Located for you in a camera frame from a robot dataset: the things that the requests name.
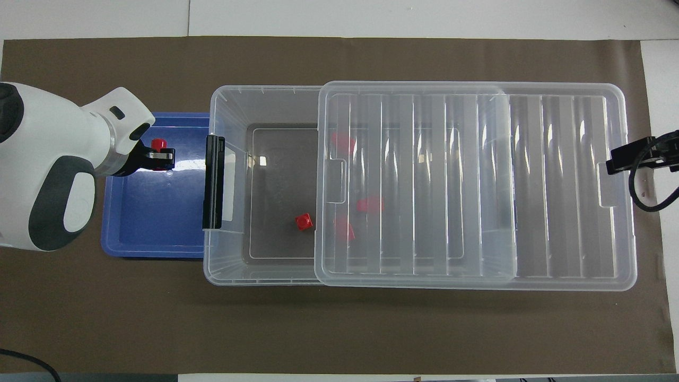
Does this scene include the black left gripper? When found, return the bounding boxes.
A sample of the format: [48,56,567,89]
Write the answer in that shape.
[112,142,176,177]

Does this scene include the black box latch handle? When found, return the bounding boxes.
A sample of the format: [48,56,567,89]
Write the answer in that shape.
[202,135,226,230]

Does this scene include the clear plastic storage box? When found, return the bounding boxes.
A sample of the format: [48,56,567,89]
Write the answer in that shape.
[203,84,518,287]

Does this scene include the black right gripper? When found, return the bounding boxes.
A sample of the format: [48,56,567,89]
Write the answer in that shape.
[606,130,679,176]

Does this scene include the clear ribbed box lid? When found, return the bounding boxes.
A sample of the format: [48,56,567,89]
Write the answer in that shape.
[315,81,637,291]

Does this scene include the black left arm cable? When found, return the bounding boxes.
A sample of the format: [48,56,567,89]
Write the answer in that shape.
[0,348,63,382]

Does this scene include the brown paper table mat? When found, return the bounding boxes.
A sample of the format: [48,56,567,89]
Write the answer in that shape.
[0,36,677,375]

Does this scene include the blue plastic tray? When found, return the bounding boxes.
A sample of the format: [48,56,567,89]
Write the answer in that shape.
[101,112,213,259]

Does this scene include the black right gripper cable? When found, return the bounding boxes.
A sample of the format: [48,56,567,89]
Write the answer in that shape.
[629,137,679,213]

